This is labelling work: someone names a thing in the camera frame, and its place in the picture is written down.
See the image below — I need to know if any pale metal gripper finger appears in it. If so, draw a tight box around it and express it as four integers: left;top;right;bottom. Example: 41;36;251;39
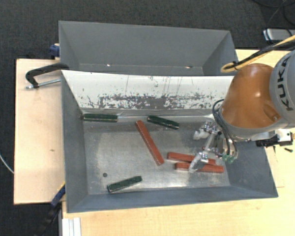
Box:
193;121;213;141
188;151;209;173

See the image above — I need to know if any red-brown flat block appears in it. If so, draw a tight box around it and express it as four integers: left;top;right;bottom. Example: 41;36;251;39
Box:
135;119;165;167
166;151;217;166
174;162;225;174

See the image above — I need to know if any dark green flat block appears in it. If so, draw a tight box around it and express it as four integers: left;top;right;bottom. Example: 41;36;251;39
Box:
147;115;180;131
83;113;119;123
106;176;143;194

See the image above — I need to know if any grey metal bin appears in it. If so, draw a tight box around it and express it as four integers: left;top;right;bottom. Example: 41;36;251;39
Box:
58;20;279;213

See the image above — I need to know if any pale wood flat board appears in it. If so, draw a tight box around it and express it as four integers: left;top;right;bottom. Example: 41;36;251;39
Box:
13;58;66;205

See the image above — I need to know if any black cylinder on white bracket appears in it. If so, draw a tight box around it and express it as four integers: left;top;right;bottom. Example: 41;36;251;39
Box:
255;128;294;153

